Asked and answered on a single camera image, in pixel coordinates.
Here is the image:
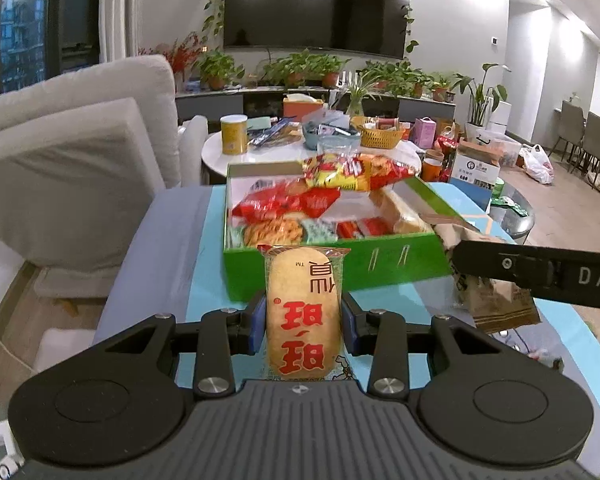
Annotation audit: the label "hanging vine plant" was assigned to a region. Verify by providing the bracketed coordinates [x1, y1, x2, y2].
[402, 0, 421, 58]
[202, 0, 241, 48]

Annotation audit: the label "white curtain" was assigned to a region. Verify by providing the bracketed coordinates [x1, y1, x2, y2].
[100, 0, 147, 63]

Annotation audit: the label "green cardboard box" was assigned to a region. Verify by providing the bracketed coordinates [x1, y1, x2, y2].
[222, 162, 455, 302]

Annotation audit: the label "yellow snack can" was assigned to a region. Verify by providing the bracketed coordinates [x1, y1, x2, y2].
[220, 115, 250, 156]

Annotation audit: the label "white plastic bag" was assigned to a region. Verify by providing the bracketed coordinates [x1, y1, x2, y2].
[519, 144, 556, 184]

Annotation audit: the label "large bright red snack packet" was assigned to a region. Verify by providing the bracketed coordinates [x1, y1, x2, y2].
[231, 179, 342, 223]

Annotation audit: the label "bread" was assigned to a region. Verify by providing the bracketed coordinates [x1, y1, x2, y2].
[370, 187, 433, 235]

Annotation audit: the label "green white snack packet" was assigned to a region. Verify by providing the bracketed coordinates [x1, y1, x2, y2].
[301, 218, 339, 244]

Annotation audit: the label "grey sofa seat cushion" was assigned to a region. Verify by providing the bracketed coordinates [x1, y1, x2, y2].
[0, 97, 167, 268]

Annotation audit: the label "white cardboard box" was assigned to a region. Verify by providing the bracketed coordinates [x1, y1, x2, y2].
[452, 141, 501, 188]

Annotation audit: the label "round white table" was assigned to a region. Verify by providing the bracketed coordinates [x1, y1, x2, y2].
[201, 130, 423, 186]

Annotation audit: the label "glass vase with stems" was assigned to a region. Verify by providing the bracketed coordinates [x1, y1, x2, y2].
[340, 72, 376, 117]

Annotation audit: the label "small white cushion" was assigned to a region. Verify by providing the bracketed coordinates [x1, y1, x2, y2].
[177, 115, 209, 186]

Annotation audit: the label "white sofa backrest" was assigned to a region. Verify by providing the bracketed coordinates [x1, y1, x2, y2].
[0, 55, 181, 191]

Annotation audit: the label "orange noodle snack packet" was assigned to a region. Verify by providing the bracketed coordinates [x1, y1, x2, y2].
[242, 215, 305, 248]

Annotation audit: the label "dark snack packets on table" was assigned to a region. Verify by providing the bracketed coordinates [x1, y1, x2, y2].
[247, 120, 302, 149]

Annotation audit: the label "black television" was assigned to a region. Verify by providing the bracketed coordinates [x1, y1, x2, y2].
[223, 0, 412, 59]

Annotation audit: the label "wide potted green plant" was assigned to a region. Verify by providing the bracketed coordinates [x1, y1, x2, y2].
[260, 52, 352, 88]

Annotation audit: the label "grey dining chair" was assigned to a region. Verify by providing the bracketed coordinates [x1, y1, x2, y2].
[555, 100, 588, 158]
[580, 112, 600, 176]

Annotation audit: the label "dark red snack packet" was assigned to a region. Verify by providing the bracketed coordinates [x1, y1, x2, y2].
[336, 216, 395, 239]

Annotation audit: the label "wicker basket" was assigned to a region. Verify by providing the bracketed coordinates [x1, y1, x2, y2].
[356, 124, 407, 150]

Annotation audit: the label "clear storage bin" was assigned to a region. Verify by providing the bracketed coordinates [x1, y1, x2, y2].
[475, 130, 523, 168]

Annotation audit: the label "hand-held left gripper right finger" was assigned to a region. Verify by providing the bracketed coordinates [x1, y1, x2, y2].
[340, 291, 483, 401]

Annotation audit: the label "dark framed window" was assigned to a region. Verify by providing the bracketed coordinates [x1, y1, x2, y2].
[0, 0, 103, 101]

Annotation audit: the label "orange paper cup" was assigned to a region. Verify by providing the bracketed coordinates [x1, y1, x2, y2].
[422, 157, 446, 183]

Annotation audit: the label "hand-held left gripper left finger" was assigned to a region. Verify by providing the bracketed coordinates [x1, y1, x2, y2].
[105, 292, 268, 401]

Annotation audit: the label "brown striped snack packet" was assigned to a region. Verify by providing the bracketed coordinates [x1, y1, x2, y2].
[419, 211, 542, 333]

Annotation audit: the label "white cable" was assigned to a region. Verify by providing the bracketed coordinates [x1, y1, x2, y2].
[0, 327, 36, 376]

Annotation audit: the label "tall plant in white pot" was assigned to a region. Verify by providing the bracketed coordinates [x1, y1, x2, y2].
[454, 62, 510, 143]

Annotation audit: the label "bushy potted green plant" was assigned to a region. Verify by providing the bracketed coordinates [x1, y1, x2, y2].
[365, 60, 431, 98]

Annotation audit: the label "grey tv cabinet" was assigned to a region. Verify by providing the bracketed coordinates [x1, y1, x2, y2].
[175, 85, 456, 123]

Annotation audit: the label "rice cracker packet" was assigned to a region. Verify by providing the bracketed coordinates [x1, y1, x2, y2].
[262, 244, 353, 382]

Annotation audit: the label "small potted green plant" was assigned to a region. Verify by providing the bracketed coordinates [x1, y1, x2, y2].
[430, 72, 457, 103]

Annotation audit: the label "red flower bouquet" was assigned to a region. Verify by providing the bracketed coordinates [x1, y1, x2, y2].
[139, 32, 201, 81]

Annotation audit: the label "red yellow noodle snack packet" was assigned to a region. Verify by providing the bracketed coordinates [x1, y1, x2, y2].
[302, 152, 421, 193]

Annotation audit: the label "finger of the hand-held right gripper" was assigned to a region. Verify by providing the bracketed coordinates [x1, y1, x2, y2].
[451, 240, 537, 294]

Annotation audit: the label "pink gift box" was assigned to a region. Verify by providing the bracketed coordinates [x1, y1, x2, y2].
[411, 117, 437, 150]

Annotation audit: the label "glass side table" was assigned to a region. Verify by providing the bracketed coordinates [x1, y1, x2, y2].
[490, 177, 536, 241]

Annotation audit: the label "orange box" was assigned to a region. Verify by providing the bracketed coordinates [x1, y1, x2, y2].
[282, 94, 326, 123]

